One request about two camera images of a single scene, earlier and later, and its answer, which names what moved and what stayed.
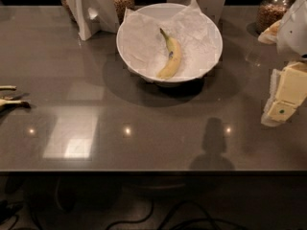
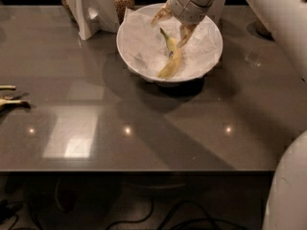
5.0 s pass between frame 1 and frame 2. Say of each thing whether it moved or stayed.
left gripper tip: stayed
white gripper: moved
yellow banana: stayed
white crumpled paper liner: stayed
